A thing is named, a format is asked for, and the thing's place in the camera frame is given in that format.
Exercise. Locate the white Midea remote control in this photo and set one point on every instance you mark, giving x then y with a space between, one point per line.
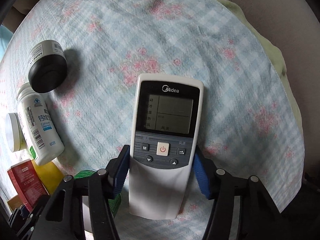
165 128

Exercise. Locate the red carton box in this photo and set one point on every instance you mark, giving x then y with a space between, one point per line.
27 183

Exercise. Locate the black-capped small jar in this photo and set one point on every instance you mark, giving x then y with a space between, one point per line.
47 66

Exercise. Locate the green under blanket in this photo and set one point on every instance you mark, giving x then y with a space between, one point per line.
275 56

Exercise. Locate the white-lidded cream jar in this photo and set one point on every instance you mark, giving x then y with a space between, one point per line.
14 135

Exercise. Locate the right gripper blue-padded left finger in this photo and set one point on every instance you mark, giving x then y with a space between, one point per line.
62 217

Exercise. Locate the brown cardboard box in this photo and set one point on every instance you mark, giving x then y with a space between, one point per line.
14 203

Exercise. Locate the blue checkered floral bedsheet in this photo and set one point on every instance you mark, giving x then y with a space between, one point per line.
247 126

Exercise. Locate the white vitamin pill bottle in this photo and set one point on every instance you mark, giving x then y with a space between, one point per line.
37 126

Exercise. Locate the green jar with white lid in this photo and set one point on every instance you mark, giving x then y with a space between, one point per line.
113 203

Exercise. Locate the yellow tape roll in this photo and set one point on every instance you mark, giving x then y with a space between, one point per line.
50 175

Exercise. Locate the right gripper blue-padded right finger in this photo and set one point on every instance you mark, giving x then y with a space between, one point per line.
258 215

